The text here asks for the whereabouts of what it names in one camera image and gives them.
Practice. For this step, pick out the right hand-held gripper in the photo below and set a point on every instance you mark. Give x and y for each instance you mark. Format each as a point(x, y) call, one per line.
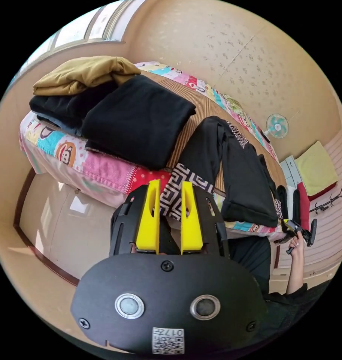
point(293, 228)

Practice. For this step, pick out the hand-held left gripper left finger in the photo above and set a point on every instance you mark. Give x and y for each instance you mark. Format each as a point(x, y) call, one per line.
point(148, 225)

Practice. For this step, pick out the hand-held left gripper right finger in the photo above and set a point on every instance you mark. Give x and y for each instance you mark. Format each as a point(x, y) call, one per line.
point(191, 227)

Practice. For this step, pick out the person's right forearm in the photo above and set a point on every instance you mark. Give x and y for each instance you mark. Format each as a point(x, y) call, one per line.
point(296, 272)

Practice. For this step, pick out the black long pants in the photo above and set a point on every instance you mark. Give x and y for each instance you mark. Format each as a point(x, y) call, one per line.
point(241, 180)

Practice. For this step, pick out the person's right hand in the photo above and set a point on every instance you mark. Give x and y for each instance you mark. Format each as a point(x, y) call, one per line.
point(296, 245)

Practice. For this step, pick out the row of hanging clothes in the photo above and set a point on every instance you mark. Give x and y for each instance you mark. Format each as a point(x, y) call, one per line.
point(297, 202)

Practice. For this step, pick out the black coat rack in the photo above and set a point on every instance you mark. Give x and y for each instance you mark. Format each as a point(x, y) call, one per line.
point(328, 202)

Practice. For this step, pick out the light blue cabinet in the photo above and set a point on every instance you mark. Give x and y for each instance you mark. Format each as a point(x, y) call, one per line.
point(291, 171)

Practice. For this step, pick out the person's body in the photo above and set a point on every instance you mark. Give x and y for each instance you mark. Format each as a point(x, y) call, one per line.
point(252, 261)

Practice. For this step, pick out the yellow folded blanket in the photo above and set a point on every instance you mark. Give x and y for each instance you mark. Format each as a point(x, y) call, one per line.
point(317, 167)

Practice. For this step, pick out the white and teal fan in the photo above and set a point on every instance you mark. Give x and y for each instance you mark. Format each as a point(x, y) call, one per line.
point(277, 126)

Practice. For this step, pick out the pile of clothes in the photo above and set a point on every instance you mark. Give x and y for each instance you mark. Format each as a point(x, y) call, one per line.
point(137, 123)

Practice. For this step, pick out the bed with mat and patchwork quilt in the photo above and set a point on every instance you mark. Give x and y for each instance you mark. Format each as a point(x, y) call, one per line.
point(206, 109)

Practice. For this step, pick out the window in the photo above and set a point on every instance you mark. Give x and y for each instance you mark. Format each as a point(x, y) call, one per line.
point(72, 36)

